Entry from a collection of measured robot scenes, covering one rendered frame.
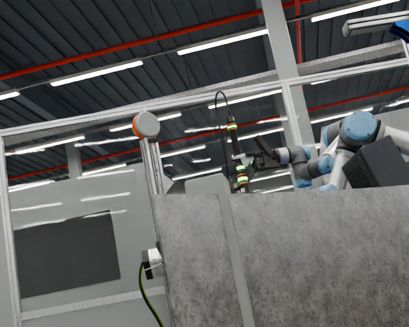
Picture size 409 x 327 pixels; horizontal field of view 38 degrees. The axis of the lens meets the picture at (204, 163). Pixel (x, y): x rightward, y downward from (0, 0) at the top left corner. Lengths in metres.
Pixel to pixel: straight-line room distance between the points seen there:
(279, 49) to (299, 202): 6.86
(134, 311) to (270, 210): 2.73
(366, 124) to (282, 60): 5.11
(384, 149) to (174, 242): 1.44
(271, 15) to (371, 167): 5.91
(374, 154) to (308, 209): 1.24
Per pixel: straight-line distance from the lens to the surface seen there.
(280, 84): 3.56
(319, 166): 2.63
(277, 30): 7.59
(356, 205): 0.72
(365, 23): 2.99
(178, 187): 2.76
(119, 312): 3.33
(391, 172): 1.89
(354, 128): 2.37
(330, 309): 0.65
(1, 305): 5.09
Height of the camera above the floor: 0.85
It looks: 13 degrees up
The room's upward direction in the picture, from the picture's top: 11 degrees counter-clockwise
